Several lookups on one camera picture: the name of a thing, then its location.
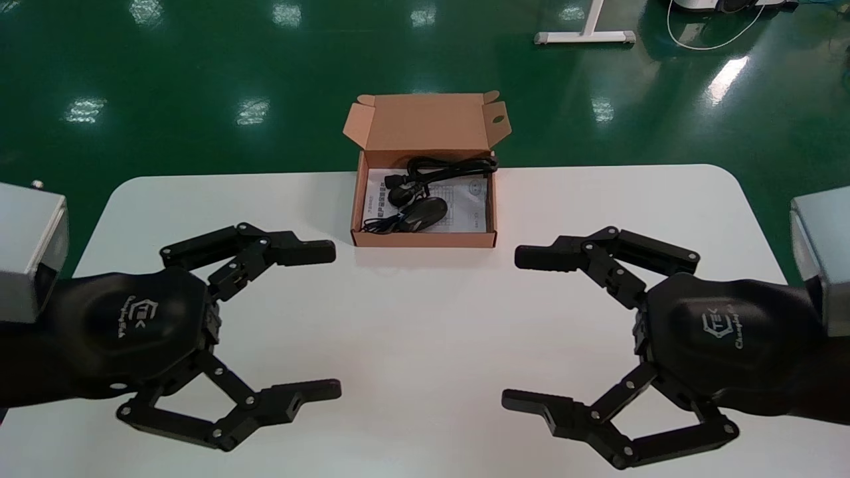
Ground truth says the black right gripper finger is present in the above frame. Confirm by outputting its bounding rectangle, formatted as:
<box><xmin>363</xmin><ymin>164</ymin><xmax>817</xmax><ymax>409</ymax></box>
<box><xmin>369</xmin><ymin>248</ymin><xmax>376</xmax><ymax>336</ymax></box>
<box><xmin>515</xmin><ymin>226</ymin><xmax>700</xmax><ymax>309</ymax></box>

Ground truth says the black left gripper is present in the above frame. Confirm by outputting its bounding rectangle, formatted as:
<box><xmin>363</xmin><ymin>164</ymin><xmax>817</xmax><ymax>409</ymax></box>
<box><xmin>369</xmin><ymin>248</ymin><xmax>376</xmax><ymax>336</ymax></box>
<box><xmin>0</xmin><ymin>222</ymin><xmax>343</xmax><ymax>452</ymax></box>

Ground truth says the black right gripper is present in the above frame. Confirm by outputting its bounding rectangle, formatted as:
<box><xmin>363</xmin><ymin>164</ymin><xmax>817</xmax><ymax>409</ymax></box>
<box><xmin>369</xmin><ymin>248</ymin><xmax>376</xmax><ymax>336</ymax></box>
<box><xmin>501</xmin><ymin>271</ymin><xmax>850</xmax><ymax>469</ymax></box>

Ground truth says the black wired computer mouse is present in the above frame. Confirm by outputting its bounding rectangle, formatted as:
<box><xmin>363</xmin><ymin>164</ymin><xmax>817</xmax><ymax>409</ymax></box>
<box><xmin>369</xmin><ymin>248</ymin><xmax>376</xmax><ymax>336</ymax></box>
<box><xmin>362</xmin><ymin>197</ymin><xmax>450</xmax><ymax>234</ymax></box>

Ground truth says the black power cable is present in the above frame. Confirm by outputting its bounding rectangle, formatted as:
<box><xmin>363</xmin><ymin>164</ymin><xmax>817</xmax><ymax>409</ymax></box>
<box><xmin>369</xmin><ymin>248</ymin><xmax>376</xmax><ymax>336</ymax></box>
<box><xmin>384</xmin><ymin>154</ymin><xmax>499</xmax><ymax>206</ymax></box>

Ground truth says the open brown cardboard box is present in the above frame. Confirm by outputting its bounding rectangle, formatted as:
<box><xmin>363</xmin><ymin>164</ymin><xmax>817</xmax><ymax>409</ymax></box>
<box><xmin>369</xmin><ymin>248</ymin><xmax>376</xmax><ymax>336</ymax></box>
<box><xmin>343</xmin><ymin>90</ymin><xmax>513</xmax><ymax>248</ymax></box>

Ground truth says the white printed manual sheet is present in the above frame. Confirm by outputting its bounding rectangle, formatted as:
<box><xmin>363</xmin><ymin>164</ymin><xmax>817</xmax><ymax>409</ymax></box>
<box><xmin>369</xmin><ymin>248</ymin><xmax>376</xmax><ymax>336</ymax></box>
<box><xmin>363</xmin><ymin>167</ymin><xmax>489</xmax><ymax>232</ymax></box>

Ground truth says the white table leg base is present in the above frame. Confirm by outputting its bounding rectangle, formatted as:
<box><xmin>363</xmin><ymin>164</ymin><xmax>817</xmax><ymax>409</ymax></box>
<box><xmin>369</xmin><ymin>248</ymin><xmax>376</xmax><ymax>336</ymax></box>
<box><xmin>535</xmin><ymin>0</ymin><xmax>636</xmax><ymax>45</ymax></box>

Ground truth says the white and black floor device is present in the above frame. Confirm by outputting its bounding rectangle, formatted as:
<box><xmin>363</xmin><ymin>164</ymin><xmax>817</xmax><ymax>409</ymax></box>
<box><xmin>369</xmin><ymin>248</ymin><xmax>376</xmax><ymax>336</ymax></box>
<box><xmin>667</xmin><ymin>0</ymin><xmax>801</xmax><ymax>14</ymax></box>

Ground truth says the white floor cable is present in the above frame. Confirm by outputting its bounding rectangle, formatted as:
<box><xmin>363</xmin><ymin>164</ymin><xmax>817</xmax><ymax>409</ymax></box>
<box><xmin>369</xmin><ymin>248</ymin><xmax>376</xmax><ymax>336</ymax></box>
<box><xmin>667</xmin><ymin>0</ymin><xmax>766</xmax><ymax>51</ymax></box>

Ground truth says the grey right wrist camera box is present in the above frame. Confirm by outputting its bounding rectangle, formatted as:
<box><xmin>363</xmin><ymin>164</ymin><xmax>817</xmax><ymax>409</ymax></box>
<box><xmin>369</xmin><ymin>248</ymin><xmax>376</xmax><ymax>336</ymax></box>
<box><xmin>789</xmin><ymin>186</ymin><xmax>850</xmax><ymax>336</ymax></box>

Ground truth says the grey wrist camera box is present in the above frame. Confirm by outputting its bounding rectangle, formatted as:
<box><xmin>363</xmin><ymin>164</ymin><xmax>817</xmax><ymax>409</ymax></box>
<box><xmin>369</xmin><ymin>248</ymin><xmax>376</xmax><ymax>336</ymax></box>
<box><xmin>0</xmin><ymin>181</ymin><xmax>69</xmax><ymax>324</ymax></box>
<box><xmin>789</xmin><ymin>186</ymin><xmax>850</xmax><ymax>336</ymax></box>

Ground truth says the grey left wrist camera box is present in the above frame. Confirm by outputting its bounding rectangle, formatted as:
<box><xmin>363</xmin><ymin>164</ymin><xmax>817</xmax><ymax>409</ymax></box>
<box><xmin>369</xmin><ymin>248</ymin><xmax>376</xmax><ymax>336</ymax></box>
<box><xmin>0</xmin><ymin>181</ymin><xmax>69</xmax><ymax>324</ymax></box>

